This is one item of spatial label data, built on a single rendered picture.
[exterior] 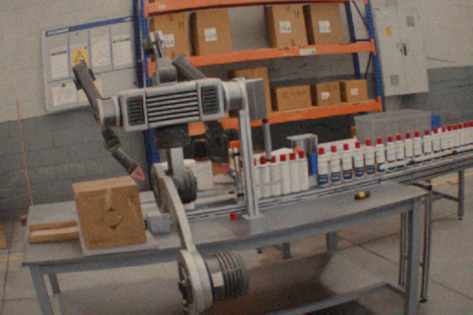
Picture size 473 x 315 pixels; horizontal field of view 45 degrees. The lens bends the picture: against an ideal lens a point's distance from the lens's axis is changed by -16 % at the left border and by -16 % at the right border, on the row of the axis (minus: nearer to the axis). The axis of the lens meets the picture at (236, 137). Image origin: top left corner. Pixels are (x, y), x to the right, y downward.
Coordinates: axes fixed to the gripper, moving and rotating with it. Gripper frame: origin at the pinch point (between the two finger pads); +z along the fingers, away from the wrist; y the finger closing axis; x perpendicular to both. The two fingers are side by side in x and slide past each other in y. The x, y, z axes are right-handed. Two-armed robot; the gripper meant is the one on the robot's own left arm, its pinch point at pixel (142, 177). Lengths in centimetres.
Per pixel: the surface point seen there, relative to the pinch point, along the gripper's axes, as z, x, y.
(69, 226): -11, 49, 13
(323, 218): 66, -41, -45
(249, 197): 41, -27, -17
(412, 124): 160, -168, 117
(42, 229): -22, 62, 13
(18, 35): -146, -10, 434
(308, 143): 58, -72, 14
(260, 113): 18, -60, -15
